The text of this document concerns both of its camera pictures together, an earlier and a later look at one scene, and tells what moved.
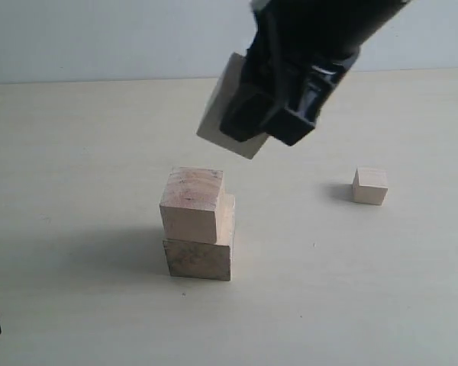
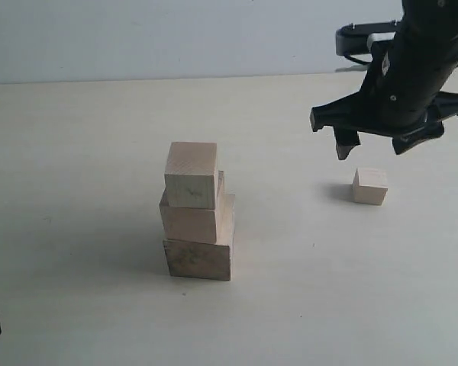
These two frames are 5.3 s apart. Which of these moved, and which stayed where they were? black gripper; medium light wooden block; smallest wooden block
Moved: medium light wooden block; black gripper
Stayed: smallest wooden block
